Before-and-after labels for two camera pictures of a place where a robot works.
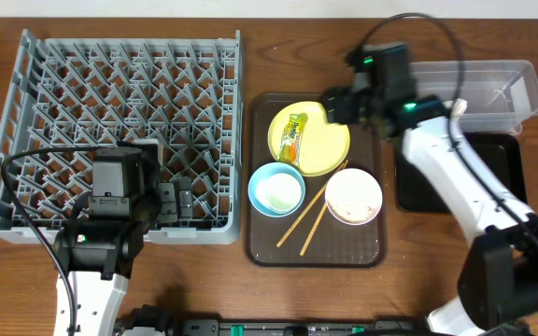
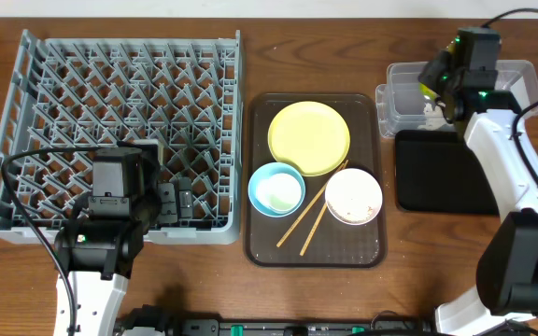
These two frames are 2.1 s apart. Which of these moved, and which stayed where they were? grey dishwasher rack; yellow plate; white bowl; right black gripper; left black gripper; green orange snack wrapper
Moved: green orange snack wrapper; right black gripper
Stayed: yellow plate; white bowl; left black gripper; grey dishwasher rack
